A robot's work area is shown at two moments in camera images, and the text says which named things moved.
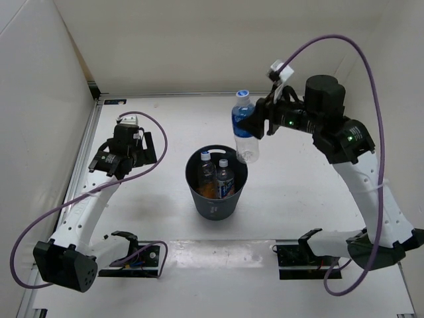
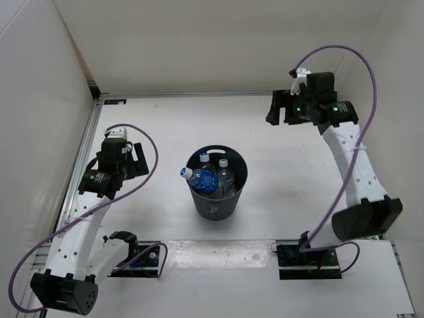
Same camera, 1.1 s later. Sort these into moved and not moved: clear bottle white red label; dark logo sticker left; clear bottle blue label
Moved: clear bottle blue label
Not moved: dark logo sticker left; clear bottle white red label
